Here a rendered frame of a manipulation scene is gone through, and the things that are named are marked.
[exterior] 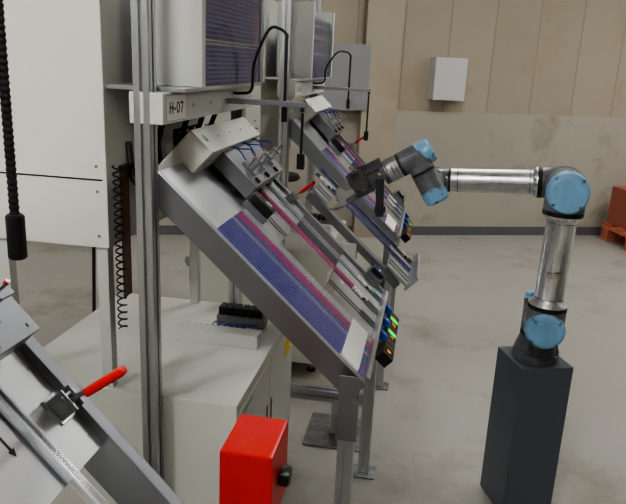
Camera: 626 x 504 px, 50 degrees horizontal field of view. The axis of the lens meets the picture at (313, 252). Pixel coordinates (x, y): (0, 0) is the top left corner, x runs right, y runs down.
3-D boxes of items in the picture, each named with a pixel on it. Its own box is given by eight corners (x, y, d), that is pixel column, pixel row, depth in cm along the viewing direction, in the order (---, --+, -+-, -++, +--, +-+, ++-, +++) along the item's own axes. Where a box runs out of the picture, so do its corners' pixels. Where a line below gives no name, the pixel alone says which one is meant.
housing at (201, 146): (232, 164, 222) (260, 134, 217) (178, 189, 175) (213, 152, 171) (215, 146, 221) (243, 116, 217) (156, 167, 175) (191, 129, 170)
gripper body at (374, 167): (346, 173, 212) (380, 155, 208) (359, 197, 213) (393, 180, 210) (343, 177, 204) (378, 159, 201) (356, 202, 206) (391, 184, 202)
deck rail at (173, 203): (348, 396, 163) (367, 381, 162) (347, 400, 162) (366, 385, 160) (142, 186, 159) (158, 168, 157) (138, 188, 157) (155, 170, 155)
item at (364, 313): (376, 298, 225) (383, 292, 224) (353, 387, 163) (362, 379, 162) (337, 258, 224) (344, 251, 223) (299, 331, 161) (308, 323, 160)
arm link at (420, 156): (439, 162, 198) (425, 137, 197) (405, 180, 201) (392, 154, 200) (439, 160, 205) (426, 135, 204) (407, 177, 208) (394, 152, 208)
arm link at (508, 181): (583, 162, 207) (424, 159, 220) (587, 166, 197) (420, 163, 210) (579, 198, 210) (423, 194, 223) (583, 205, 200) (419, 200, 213)
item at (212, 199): (295, 224, 223) (305, 214, 222) (240, 285, 161) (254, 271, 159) (226, 152, 221) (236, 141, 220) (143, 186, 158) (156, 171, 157)
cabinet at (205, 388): (288, 464, 251) (294, 310, 234) (234, 607, 184) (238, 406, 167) (126, 441, 261) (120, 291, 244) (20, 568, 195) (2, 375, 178)
